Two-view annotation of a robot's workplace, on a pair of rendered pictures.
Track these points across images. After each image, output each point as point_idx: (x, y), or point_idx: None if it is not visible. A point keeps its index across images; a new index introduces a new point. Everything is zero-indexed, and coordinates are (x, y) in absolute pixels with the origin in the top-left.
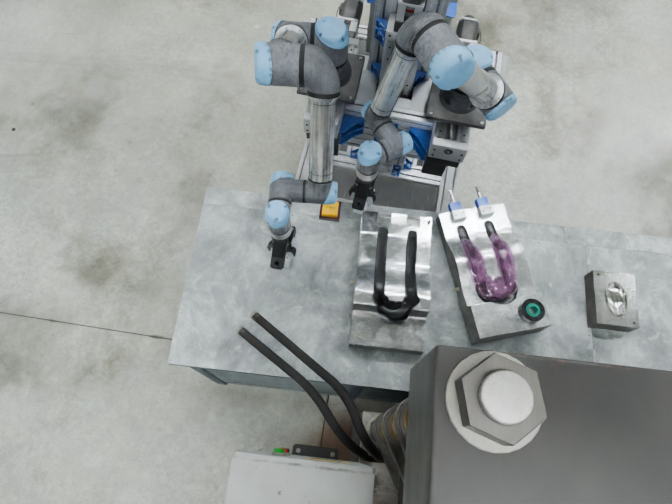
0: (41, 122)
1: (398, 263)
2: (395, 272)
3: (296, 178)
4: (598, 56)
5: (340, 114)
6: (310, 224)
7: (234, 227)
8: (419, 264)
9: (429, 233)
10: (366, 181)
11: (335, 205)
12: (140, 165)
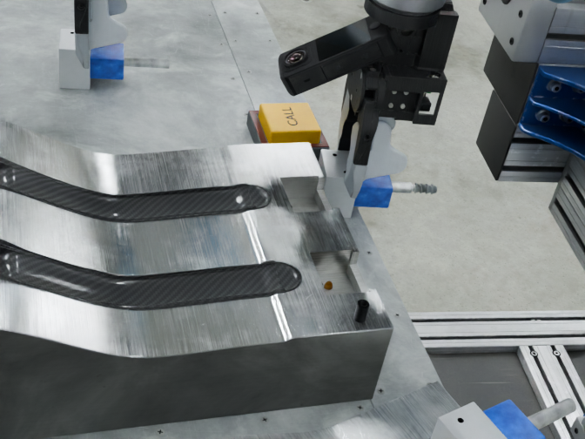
0: (336, 19)
1: (133, 256)
2: (84, 242)
3: (440, 314)
4: None
5: (579, 8)
6: (222, 111)
7: (150, 0)
8: (152, 321)
9: (313, 328)
10: (370, 0)
11: (304, 124)
12: (330, 130)
